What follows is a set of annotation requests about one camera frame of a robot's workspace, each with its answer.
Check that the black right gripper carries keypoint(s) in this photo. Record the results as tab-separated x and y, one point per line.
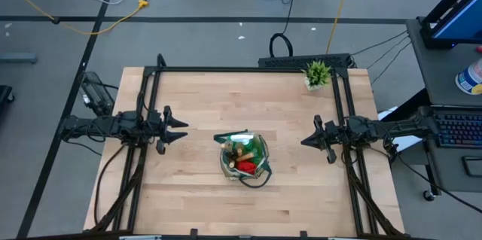
335	134

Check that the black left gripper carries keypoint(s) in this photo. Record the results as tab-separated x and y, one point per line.
158	127

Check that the green translucent spray bottle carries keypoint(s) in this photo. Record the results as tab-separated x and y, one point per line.
254	147

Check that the beige canvas bag green trim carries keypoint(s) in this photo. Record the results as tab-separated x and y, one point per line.
227	174

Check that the red gardening glove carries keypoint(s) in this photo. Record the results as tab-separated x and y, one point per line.
246	167

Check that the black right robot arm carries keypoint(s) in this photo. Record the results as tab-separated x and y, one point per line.
391	129

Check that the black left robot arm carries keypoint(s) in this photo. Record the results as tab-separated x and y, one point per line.
105	125

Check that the green plant in white pot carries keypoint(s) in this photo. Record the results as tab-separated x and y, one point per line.
317	75

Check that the black power supply box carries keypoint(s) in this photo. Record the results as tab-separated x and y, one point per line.
96	93

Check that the white paper sheet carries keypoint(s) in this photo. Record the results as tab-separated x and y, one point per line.
408	143

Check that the black caster wheel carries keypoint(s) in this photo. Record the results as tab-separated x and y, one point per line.
429	195

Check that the dark grey side desk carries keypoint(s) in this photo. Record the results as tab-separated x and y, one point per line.
437	70

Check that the black backlit keyboard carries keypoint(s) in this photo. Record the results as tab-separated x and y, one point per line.
459	129

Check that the black phone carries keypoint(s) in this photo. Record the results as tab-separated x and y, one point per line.
474	166

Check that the white wipes tub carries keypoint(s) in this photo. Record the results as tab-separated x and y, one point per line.
468	80

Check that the grey floor base bar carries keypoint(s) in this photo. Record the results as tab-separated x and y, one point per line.
19	58

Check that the black monitor on stand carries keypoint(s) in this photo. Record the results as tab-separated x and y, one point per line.
459	18

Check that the black aluminium table frame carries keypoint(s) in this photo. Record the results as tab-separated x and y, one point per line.
226	69

